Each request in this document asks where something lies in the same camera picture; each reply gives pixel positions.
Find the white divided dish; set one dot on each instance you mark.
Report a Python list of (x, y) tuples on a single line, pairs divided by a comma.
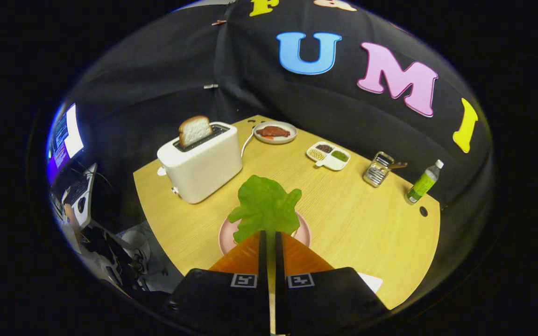
[(332, 164)]

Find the white flat plate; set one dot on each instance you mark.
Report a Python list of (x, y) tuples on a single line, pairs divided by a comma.
[(371, 282)]

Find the white round plate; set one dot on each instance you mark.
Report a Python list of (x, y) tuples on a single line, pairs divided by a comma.
[(276, 140)]

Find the computer monitor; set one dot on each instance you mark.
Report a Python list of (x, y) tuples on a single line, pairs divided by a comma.
[(66, 140)]

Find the black backdrop cloth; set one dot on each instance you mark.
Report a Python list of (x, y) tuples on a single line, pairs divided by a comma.
[(250, 93)]

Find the white toaster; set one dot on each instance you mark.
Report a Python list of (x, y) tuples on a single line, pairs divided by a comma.
[(203, 172)]

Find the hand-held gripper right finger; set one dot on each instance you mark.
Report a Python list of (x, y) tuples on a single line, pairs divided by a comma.
[(279, 261)]

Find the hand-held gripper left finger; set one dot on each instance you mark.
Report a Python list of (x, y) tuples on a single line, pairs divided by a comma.
[(262, 261)]

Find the green drink bottle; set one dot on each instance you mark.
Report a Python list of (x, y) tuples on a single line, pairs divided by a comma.
[(422, 184)]

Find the pink plate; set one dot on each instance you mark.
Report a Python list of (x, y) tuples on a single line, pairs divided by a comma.
[(227, 238)]

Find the red meat slice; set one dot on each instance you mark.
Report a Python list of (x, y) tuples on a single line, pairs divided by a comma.
[(273, 132)]

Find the toasted bread slice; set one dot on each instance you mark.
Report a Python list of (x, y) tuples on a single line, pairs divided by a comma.
[(195, 130)]

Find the green lettuce leaf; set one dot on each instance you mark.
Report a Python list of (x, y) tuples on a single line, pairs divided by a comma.
[(266, 205)]

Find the red cloth clip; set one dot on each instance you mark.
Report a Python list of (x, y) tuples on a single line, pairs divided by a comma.
[(219, 22)]

